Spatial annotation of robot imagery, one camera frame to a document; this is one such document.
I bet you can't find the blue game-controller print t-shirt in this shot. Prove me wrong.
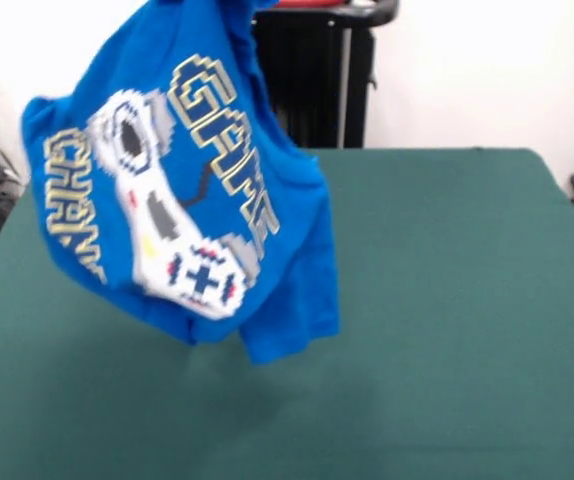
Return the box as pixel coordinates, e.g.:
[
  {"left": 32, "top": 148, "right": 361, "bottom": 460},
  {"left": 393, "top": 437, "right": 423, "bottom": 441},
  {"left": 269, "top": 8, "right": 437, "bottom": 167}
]
[{"left": 20, "top": 0, "right": 342, "bottom": 366}]

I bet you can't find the dark green table cloth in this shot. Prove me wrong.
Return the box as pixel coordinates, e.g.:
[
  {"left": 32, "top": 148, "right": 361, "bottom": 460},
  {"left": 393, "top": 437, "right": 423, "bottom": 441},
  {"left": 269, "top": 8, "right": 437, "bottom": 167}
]
[{"left": 0, "top": 147, "right": 574, "bottom": 480}]

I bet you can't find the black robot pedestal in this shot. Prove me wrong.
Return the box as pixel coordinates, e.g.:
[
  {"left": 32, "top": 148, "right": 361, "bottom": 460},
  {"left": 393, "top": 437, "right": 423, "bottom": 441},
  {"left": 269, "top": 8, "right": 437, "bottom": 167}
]
[{"left": 250, "top": 0, "right": 399, "bottom": 149}]

